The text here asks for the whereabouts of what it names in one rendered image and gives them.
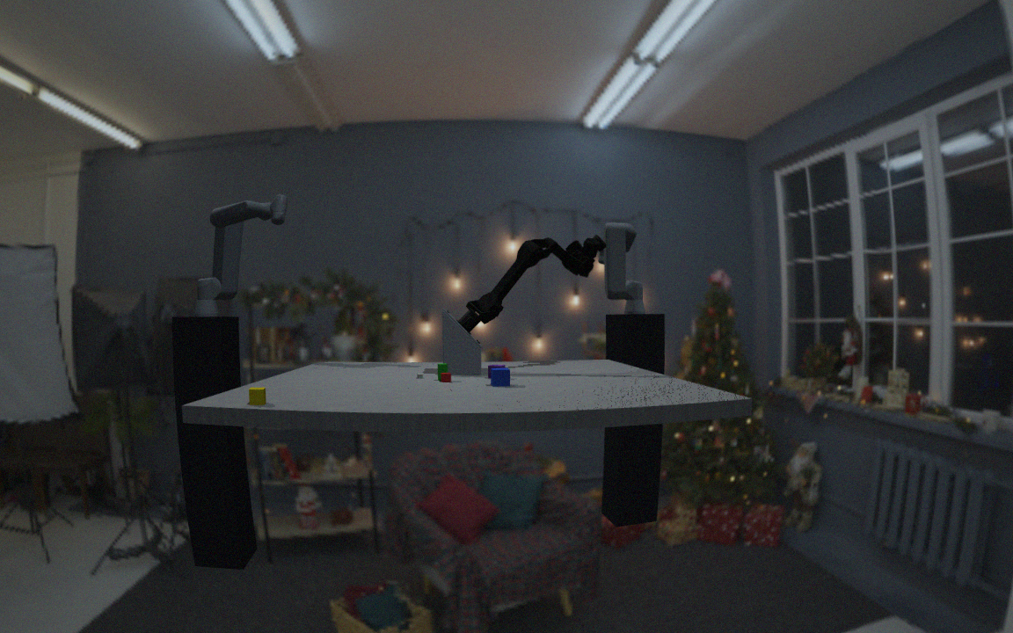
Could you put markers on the blue block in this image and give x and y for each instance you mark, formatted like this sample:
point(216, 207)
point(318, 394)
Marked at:
point(500, 377)

